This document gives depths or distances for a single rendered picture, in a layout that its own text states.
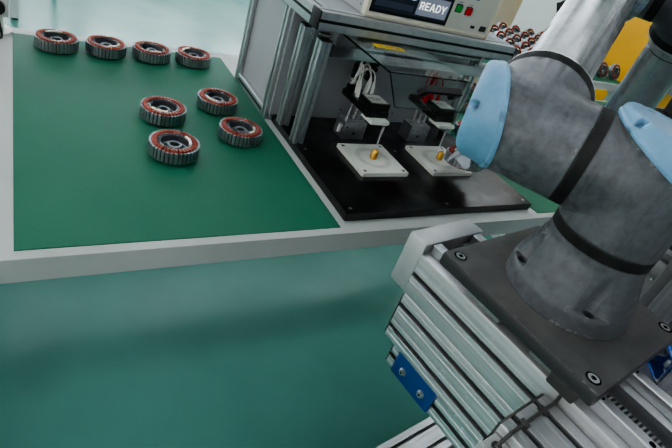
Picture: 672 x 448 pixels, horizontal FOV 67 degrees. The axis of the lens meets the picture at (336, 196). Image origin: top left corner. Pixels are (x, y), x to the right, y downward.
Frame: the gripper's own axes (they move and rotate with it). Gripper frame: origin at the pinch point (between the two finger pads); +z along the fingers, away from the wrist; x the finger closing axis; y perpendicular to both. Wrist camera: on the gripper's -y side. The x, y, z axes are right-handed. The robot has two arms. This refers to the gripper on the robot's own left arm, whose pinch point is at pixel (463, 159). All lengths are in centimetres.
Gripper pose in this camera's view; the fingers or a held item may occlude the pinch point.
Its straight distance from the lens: 147.5
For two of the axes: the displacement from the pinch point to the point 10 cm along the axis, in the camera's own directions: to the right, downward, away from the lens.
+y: 2.4, 9.1, -3.4
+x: 8.5, -0.3, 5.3
